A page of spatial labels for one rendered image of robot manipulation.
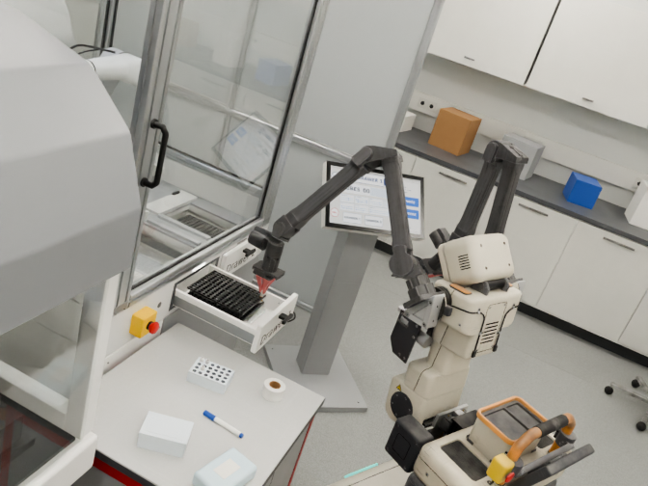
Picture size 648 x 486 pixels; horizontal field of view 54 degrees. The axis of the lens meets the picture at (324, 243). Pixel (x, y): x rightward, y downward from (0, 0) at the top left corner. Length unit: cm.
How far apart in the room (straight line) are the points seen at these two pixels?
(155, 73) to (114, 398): 91
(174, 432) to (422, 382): 86
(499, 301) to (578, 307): 298
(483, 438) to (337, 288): 132
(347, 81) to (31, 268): 272
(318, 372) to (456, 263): 159
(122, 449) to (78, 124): 93
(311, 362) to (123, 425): 169
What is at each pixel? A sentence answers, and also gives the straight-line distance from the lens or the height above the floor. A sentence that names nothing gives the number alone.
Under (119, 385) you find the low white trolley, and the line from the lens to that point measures 200.
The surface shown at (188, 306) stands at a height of 86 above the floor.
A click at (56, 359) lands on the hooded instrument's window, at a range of 134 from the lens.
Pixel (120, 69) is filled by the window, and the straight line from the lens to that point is 172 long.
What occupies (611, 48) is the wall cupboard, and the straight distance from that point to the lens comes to 502.
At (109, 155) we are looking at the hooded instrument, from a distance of 123.
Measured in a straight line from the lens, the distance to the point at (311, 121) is 371.
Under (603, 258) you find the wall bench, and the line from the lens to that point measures 492.
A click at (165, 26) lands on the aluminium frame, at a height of 178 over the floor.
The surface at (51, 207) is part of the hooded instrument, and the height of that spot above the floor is 156.
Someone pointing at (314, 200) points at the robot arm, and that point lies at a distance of 214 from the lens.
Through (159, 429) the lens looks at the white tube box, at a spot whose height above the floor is 81.
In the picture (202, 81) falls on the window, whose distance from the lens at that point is 188.
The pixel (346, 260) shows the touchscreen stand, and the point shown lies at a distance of 309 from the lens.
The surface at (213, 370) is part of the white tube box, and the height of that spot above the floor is 80.
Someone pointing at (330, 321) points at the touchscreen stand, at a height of 39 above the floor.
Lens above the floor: 205
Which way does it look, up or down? 24 degrees down
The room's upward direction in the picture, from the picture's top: 18 degrees clockwise
